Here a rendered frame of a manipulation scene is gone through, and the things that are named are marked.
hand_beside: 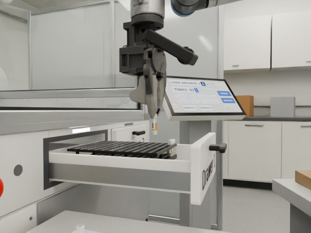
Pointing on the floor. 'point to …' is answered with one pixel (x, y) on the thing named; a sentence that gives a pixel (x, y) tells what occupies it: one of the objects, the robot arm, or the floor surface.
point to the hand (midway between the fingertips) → (156, 112)
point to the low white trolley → (108, 225)
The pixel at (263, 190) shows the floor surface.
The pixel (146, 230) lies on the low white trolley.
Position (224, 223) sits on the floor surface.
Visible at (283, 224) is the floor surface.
